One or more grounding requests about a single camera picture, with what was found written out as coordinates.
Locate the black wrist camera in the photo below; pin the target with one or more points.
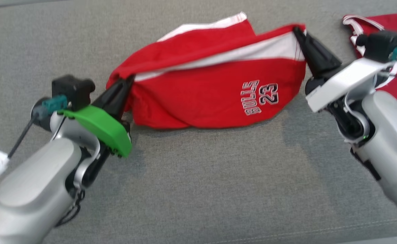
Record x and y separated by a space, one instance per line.
71 89
384 44

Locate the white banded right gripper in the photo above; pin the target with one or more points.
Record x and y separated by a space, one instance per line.
344 81

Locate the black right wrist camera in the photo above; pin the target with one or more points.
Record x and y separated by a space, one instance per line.
384 44

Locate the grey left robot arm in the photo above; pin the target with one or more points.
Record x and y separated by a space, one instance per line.
32 189

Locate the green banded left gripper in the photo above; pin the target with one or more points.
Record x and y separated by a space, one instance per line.
103 127

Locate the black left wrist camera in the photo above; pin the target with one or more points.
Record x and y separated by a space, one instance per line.
71 89

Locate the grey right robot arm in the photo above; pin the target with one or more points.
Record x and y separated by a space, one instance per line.
388 128

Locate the red and white basketball shorts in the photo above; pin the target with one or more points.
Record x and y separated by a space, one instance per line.
202 91

